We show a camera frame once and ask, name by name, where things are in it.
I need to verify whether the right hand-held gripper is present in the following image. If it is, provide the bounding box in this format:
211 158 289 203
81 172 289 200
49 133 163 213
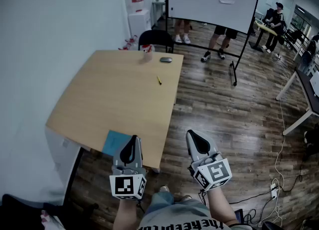
185 129 233 192

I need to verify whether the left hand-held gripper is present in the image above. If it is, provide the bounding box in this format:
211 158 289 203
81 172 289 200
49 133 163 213
109 135 147 201

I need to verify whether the person's right forearm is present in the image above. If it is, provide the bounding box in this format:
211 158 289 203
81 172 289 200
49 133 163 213
205 186 241 226

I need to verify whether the person's left forearm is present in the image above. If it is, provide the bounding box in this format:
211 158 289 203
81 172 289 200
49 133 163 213
113 197 146 230

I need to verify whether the blue notebook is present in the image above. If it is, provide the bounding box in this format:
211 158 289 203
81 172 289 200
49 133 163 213
102 129 142 155

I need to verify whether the person's jeans leg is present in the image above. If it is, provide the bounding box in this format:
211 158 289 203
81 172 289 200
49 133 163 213
149 191 175 208

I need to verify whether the person's grey printed shirt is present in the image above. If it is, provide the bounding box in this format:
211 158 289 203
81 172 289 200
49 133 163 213
137 203 250 230

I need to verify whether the white power strip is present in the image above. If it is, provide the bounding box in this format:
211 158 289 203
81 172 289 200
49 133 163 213
270 183 279 200

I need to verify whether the pink pen cup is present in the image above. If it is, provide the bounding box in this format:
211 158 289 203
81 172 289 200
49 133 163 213
141 44 153 63

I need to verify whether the black bag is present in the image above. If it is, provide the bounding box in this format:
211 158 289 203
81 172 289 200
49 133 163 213
304 129 319 162

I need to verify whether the black office chair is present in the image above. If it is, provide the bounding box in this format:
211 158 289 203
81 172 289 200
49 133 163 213
0 193 100 230

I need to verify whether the white-legged dark-topped table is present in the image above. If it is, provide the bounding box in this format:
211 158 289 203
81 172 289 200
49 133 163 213
276 68 319 136

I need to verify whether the white water dispenser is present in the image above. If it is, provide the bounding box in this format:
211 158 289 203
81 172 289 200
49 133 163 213
128 9 152 38

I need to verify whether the yellow-topped table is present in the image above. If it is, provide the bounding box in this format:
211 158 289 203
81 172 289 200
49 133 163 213
249 18 279 50

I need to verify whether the small white side table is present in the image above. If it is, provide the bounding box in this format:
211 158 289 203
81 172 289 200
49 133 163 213
151 0 166 28

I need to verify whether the black-framed rolling whiteboard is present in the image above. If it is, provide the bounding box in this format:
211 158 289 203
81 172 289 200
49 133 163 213
165 0 262 87

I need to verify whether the white cable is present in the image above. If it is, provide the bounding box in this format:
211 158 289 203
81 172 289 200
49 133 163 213
273 57 288 187

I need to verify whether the black cable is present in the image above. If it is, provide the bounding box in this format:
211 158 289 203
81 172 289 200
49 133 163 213
229 169 304 205

